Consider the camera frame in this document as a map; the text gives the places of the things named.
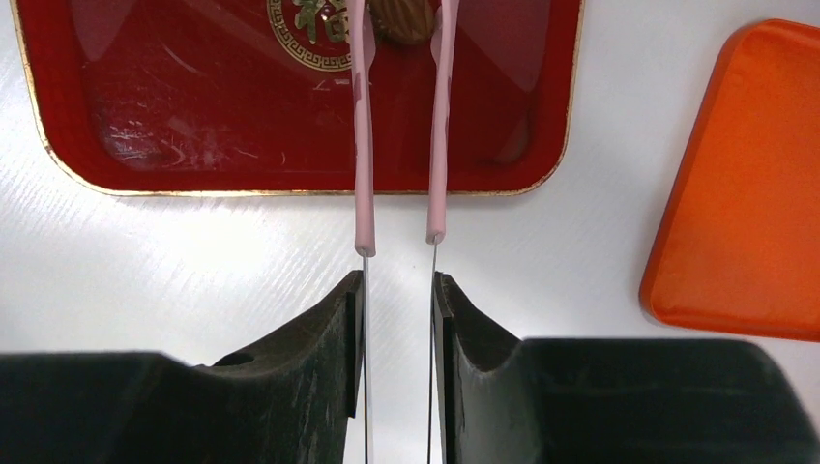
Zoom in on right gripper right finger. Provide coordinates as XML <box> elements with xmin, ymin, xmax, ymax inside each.
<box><xmin>432</xmin><ymin>273</ymin><xmax>819</xmax><ymax>463</ymax></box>

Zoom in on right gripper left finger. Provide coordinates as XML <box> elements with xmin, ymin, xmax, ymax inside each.
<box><xmin>1</xmin><ymin>271</ymin><xmax>365</xmax><ymax>463</ymax></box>

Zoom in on dark red tray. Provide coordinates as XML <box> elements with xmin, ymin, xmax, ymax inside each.
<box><xmin>11</xmin><ymin>1</ymin><xmax>583</xmax><ymax>196</ymax></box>

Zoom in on pink tongs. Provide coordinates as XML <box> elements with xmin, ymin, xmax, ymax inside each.
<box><xmin>348</xmin><ymin>1</ymin><xmax>459</xmax><ymax>463</ymax></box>

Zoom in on brown leaf chocolate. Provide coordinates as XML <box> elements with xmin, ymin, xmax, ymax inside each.
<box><xmin>368</xmin><ymin>0</ymin><xmax>435</xmax><ymax>45</ymax></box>

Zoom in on orange box lid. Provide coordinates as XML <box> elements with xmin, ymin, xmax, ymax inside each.
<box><xmin>639</xmin><ymin>19</ymin><xmax>819</xmax><ymax>341</ymax></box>

